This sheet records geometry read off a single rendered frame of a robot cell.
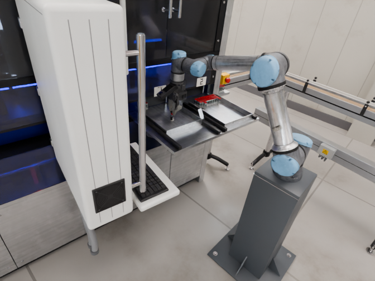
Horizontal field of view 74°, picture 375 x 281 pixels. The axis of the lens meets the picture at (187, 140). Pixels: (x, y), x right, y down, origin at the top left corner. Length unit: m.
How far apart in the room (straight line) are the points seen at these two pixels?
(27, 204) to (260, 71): 1.33
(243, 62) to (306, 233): 1.52
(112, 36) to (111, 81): 0.12
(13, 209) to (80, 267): 0.60
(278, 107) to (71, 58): 0.80
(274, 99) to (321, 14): 2.97
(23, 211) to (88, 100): 1.01
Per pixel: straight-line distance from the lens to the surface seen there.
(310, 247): 2.24
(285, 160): 1.16
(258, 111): 2.64
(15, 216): 1.63
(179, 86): 1.42
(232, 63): 1.30
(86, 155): 0.80
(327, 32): 3.98
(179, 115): 1.57
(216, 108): 1.72
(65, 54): 0.67
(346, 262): 2.31
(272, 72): 1.05
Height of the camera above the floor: 1.63
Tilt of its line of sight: 34 degrees down
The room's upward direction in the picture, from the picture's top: 6 degrees clockwise
